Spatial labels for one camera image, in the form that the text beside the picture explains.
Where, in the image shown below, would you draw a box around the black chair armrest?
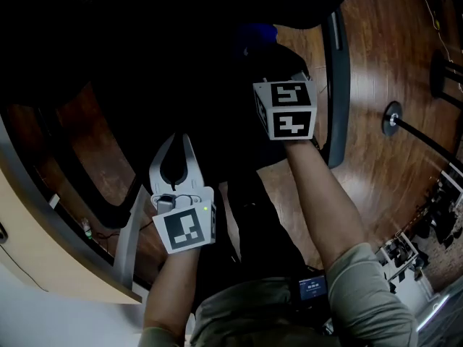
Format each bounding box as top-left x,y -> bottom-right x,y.
320,8 -> 352,169
34,99 -> 140,230

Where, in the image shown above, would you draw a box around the person's grey-green sweatshirt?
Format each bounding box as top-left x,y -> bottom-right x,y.
137,242 -> 419,347

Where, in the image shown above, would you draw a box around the small screen device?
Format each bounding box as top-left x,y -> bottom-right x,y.
297,275 -> 328,303

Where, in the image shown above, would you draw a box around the blue cloth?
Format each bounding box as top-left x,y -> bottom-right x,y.
234,22 -> 279,61

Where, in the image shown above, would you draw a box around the black pole with round base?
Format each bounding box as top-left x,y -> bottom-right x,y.
381,101 -> 463,166

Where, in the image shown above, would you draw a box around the white frame rack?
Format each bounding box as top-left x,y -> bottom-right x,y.
375,229 -> 435,303

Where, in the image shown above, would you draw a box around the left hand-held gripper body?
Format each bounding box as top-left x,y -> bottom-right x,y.
150,186 -> 218,256

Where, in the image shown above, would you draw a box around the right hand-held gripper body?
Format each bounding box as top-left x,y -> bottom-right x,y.
252,69 -> 318,142

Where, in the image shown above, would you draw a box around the glowing light strip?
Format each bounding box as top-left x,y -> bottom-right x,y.
415,294 -> 451,334

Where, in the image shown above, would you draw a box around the grey metal desk leg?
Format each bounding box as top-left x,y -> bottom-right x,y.
114,184 -> 151,291

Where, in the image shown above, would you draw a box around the black lamp cable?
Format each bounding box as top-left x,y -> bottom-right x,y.
0,243 -> 50,293

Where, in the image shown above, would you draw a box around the yellow-white floor cable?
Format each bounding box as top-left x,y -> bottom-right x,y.
408,0 -> 463,64

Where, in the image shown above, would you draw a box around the black chair seat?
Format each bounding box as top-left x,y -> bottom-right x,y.
86,9 -> 319,194

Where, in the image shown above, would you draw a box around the person's left forearm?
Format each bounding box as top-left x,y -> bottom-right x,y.
143,246 -> 202,339

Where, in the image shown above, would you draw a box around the person's right forearm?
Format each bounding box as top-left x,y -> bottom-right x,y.
284,139 -> 366,270

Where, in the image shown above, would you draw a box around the person's black trousers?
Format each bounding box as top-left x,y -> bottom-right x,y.
195,168 -> 319,303

